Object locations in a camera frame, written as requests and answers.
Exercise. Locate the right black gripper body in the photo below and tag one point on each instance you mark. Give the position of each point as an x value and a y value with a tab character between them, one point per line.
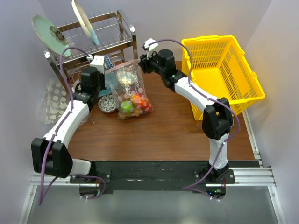
149	65

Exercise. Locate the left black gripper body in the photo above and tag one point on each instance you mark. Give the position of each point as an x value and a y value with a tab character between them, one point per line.
101	85

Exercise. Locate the clear pink zip bag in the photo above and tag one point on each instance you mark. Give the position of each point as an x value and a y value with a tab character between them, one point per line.
122	93

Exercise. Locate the orange red toy peach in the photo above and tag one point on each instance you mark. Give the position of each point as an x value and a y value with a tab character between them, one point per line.
136	99

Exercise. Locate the red toy apple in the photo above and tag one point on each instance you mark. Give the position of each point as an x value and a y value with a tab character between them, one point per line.
145	107

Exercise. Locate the green toy cabbage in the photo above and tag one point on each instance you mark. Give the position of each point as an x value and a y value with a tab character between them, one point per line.
127	107

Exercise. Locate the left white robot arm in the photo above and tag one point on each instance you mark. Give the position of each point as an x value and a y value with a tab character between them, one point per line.
50	154

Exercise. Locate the polka dot plastic bag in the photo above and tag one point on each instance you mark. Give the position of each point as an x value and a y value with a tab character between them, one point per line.
54	102

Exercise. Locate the dark teal plate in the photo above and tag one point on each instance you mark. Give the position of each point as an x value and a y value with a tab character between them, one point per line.
110	81

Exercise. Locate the blue zigzag bowl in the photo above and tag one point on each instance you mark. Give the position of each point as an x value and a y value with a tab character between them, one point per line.
108	62

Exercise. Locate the yellow inside patterned bowl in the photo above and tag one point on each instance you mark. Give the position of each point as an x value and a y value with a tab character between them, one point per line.
126	78

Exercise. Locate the grey patterned bowl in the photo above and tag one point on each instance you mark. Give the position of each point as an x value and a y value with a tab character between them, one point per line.
76	86

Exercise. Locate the small patterned dish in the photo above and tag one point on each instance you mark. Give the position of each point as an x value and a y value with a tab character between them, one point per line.
107	104

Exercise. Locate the steel dish rack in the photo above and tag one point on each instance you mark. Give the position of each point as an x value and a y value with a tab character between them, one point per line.
115	32

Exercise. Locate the beige blue plate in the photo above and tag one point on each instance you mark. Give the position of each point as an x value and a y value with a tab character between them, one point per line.
84	22

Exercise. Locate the light green floral plate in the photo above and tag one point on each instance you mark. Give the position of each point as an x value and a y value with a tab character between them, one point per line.
49	34

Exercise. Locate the yellow plastic basket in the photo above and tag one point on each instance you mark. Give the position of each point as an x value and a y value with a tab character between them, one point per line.
217	64

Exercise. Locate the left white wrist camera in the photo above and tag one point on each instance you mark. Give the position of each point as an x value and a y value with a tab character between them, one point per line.
99	63

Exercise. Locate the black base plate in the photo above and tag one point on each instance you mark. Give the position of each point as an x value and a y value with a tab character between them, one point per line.
158	175

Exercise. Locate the aluminium frame rail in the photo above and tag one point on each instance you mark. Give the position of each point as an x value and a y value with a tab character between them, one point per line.
159	139

